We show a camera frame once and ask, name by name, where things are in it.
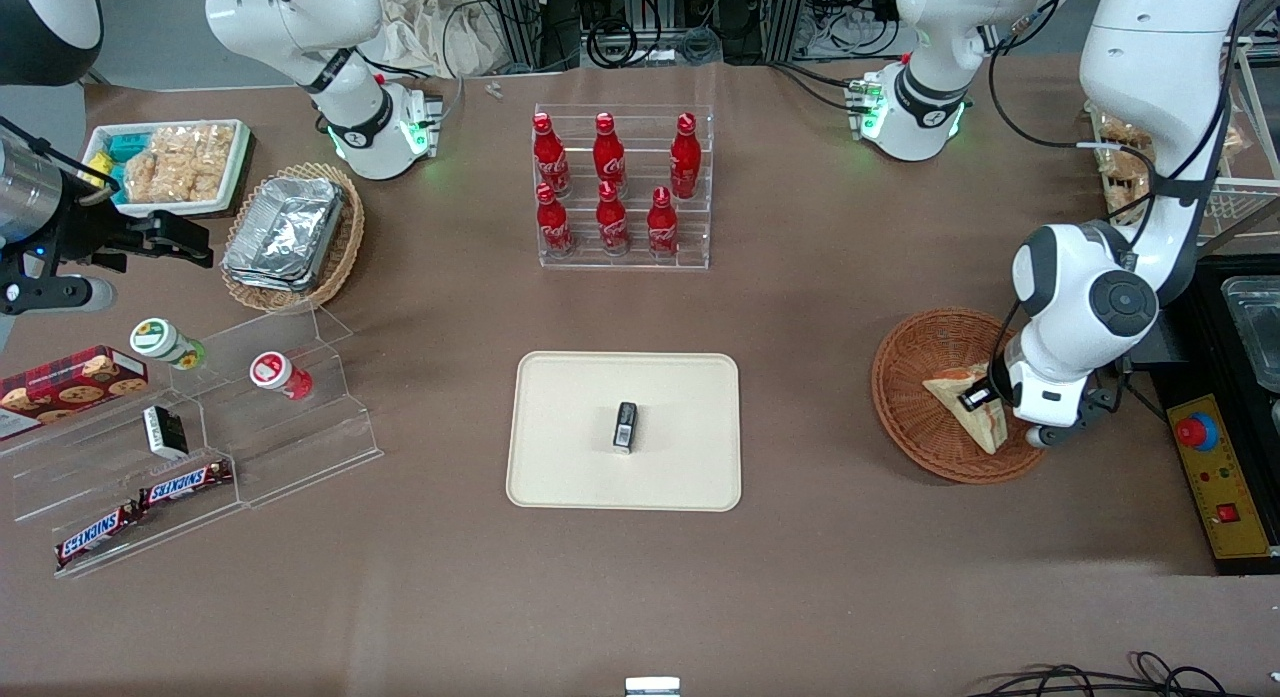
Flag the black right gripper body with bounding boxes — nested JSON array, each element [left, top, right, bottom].
[[60, 202, 151, 276]]

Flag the triangular sandwich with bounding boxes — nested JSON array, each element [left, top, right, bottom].
[[922, 362, 1009, 456]]

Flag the brown round wicker basket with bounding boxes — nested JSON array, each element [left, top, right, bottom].
[[870, 307, 1051, 485]]

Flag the white rectangular snack tray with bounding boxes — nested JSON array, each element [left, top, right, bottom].
[[82, 119, 251, 218]]

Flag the light oval wicker basket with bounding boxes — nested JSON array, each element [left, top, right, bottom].
[[220, 162, 366, 313]]

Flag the cream plastic tray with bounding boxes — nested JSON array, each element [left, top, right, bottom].
[[505, 351, 743, 513]]

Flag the clear rice cracker bag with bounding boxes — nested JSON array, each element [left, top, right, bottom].
[[122, 147, 166, 203], [198, 125, 238, 200], [155, 127, 206, 203]]

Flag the green sunflower lid cup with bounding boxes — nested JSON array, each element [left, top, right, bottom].
[[130, 318, 206, 370]]

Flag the stacked aluminium foil containers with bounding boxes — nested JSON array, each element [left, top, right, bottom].
[[222, 175, 346, 293]]

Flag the red strawberry lid cup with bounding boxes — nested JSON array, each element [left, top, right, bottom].
[[249, 351, 313, 400]]

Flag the red tartan cookie box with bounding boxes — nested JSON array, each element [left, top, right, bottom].
[[0, 346, 149, 440]]

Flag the black side table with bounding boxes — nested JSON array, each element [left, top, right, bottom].
[[1150, 255, 1280, 576]]

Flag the yellow emergency stop box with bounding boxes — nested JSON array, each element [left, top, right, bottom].
[[1167, 394, 1273, 560]]

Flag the steel pan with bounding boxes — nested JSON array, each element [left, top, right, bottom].
[[1220, 275, 1280, 393]]

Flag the clear acrylic stepped shelf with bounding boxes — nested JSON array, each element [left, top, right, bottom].
[[0, 307, 384, 578]]

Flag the Snickers chocolate bar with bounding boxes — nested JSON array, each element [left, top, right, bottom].
[[55, 505, 141, 570], [138, 460, 234, 508]]

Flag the bagged bread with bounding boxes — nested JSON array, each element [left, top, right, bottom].
[[1095, 112, 1161, 213]]

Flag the beige cloth bag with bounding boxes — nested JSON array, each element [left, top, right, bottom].
[[375, 0, 501, 78]]

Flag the red Coca-Cola bottle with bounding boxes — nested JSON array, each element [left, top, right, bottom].
[[532, 113, 571, 198], [670, 113, 702, 200], [647, 187, 681, 258], [596, 181, 631, 256], [536, 183, 575, 258], [593, 113, 627, 196]]

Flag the clear acrylic bottle rack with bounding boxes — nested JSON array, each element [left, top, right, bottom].
[[533, 104, 713, 270]]

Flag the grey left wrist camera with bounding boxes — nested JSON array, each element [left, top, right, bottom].
[[1025, 417, 1086, 450]]

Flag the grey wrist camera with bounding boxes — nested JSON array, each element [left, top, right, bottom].
[[1025, 417, 1086, 450], [0, 277, 116, 314]]

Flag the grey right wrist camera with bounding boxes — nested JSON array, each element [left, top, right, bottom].
[[0, 277, 116, 314]]

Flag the black floor cables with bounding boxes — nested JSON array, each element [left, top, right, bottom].
[[965, 652, 1280, 697]]

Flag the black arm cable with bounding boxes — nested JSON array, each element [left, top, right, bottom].
[[988, 0, 1241, 238]]

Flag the white wire rack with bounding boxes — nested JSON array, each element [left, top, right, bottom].
[[1085, 37, 1280, 248]]

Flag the black coiled cable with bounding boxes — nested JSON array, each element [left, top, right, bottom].
[[585, 17, 641, 68]]

